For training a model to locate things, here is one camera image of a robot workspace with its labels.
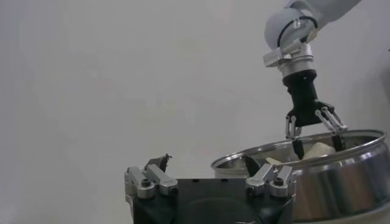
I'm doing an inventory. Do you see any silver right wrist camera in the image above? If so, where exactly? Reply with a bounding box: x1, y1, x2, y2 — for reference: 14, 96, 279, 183
263, 45, 293, 68

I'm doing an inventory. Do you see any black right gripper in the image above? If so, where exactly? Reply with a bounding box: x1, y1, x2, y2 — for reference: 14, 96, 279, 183
282, 69, 349, 161

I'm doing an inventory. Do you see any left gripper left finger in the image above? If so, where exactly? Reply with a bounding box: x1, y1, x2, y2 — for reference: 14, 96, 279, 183
124, 153, 179, 200

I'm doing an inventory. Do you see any white steamed baozi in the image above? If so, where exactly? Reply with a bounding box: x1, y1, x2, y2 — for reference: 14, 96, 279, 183
303, 142, 337, 161

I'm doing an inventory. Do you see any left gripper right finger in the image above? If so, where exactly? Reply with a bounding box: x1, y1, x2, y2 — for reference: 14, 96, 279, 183
242, 154, 298, 199

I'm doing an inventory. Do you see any stainless steel steamer basket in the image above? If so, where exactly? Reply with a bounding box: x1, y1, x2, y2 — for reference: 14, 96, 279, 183
210, 130, 390, 223

